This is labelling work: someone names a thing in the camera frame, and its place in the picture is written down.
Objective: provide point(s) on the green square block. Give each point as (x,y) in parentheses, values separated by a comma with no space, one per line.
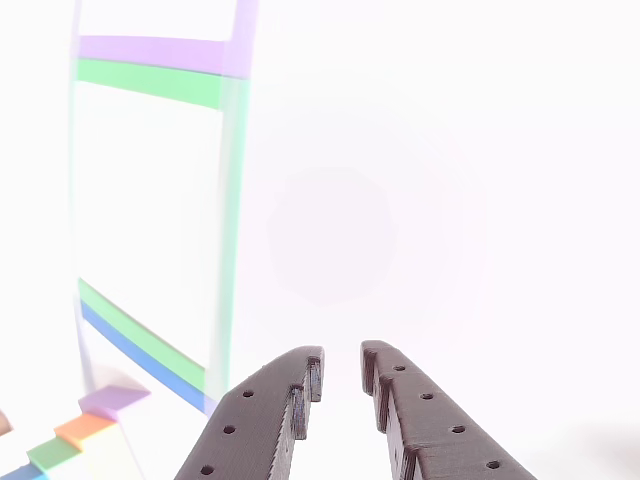
(52,452)

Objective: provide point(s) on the purple square block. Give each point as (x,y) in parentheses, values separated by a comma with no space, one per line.
(112,397)

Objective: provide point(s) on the small blue cube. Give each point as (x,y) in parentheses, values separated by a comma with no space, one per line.
(22,474)

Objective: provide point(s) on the blue tape square outline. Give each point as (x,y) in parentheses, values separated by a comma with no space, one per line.
(145,360)

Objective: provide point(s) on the green tape square outline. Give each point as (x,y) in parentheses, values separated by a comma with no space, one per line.
(150,82)

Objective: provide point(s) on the purple tape square outline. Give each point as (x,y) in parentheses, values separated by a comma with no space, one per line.
(150,50)

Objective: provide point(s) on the orange square block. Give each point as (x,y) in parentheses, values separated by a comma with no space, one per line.
(82,427)

